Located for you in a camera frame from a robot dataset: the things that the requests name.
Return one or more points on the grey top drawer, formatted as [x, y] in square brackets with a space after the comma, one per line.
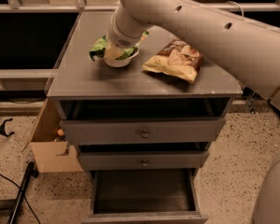
[116, 132]

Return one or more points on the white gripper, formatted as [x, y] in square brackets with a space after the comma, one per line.
[120, 39]

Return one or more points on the grey drawer cabinet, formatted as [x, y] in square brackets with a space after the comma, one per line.
[91, 90]

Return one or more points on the grey drawer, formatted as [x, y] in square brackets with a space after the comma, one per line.
[143, 160]
[144, 197]
[116, 132]

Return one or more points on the grey middle drawer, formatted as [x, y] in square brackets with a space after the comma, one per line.
[143, 160]

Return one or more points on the grey bottom drawer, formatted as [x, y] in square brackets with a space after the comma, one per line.
[144, 197]

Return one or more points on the orange ball in box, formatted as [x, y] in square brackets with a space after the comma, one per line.
[60, 133]

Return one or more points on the white paper bowl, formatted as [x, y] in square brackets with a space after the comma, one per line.
[121, 63]

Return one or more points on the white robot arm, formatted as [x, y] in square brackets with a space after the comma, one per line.
[249, 50]

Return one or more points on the cardboard box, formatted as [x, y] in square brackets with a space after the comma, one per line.
[51, 153]

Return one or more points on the brown yellow chip bag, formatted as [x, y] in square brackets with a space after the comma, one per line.
[177, 59]

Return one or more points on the green rice chip bag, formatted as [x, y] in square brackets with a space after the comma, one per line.
[98, 50]

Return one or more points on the black floor pole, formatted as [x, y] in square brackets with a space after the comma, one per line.
[29, 172]

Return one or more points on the black clamp on floor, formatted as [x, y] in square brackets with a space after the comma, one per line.
[3, 128]

